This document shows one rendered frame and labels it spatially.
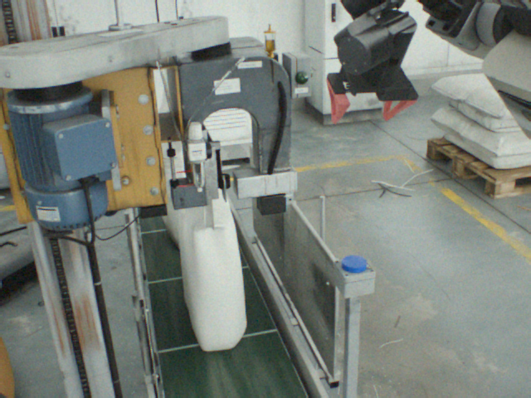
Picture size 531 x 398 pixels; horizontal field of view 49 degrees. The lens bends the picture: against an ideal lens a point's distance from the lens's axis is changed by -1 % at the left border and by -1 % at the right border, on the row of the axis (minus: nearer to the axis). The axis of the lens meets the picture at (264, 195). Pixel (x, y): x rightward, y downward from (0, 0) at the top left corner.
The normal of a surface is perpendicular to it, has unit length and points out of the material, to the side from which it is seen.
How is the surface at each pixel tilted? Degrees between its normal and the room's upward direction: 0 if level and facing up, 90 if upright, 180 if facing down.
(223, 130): 90
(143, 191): 90
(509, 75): 40
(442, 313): 0
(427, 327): 0
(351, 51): 101
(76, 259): 90
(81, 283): 90
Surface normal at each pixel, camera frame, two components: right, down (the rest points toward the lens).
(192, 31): 0.80, 0.22
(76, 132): 0.63, 0.30
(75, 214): 0.45, 0.37
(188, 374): -0.04, -0.91
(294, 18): 0.25, 0.40
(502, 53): -0.65, -0.61
